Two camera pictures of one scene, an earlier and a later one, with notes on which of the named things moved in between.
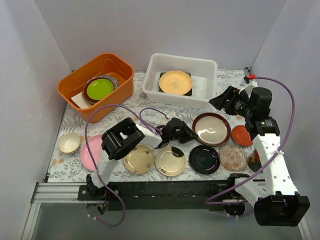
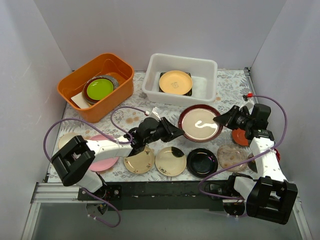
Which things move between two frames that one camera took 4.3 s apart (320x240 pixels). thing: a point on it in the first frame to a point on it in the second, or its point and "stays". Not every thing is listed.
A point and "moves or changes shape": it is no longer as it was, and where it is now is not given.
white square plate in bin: x=78 y=99 stays
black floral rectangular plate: x=189 y=94 stays
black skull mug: x=254 y=161 stays
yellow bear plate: x=175 y=82 stays
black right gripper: x=229 y=99 to x=231 y=118
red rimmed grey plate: x=212 y=129 moves or changes shape
